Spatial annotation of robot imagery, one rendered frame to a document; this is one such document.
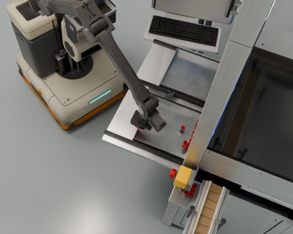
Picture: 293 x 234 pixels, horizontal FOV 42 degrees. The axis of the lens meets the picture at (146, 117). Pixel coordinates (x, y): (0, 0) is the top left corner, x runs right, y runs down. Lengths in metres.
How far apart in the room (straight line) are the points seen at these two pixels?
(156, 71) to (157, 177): 0.92
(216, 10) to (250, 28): 1.43
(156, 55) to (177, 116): 0.39
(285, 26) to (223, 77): 0.26
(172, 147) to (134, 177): 0.91
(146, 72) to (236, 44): 1.09
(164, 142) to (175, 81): 0.36
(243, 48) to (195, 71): 1.09
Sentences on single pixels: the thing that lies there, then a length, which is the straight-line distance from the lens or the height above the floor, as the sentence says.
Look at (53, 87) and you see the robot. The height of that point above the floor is 0.28.
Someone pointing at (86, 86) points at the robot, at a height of 0.28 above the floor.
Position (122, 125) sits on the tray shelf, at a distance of 1.86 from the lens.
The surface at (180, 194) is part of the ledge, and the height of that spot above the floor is 0.88.
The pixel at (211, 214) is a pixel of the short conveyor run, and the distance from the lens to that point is 1.69.
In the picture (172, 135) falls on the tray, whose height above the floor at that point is 0.88.
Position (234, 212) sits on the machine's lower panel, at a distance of 1.98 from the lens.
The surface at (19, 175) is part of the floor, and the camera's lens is 2.79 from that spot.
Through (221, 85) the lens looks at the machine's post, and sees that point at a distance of 1.14.
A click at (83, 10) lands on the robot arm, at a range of 1.51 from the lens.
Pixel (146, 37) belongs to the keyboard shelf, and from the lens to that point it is 2.29.
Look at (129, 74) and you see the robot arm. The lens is 1.54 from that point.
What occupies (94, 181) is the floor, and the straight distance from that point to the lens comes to 2.69.
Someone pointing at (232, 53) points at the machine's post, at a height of 1.76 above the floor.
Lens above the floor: 2.52
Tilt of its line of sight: 60 degrees down
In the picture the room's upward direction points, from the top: 7 degrees clockwise
